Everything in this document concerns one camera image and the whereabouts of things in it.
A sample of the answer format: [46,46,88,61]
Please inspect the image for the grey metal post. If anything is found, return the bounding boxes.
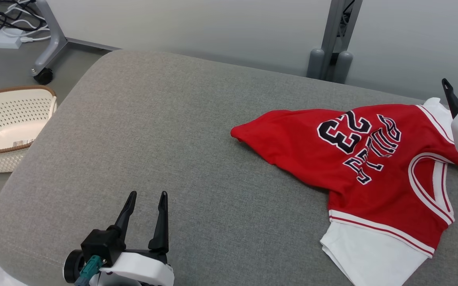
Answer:
[307,0,363,84]

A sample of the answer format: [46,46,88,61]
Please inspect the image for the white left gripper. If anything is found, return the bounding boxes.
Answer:
[94,191,174,286]

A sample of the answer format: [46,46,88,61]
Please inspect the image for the black cable with teal plug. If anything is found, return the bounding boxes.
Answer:
[74,255,103,286]

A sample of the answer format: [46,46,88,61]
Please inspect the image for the white floor cable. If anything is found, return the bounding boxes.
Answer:
[0,0,51,43]

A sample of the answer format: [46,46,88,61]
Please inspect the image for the red basketball jersey number 23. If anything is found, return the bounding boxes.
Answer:
[231,97,458,286]

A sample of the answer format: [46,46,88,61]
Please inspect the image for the grey stand leg with caster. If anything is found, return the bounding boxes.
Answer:
[30,0,120,86]

